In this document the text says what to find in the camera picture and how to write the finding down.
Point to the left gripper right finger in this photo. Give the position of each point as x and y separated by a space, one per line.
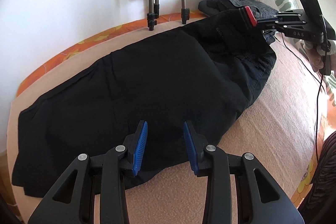
260 199

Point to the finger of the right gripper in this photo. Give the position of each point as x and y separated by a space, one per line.
296 13
270 22

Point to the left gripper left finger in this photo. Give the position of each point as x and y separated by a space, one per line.
71 199

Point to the black pants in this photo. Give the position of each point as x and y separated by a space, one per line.
207 72

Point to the gloved right hand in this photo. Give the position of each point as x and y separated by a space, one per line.
315 54

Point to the stack of folded clothes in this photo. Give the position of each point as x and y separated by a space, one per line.
236 3

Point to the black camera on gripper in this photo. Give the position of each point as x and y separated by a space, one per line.
313 11

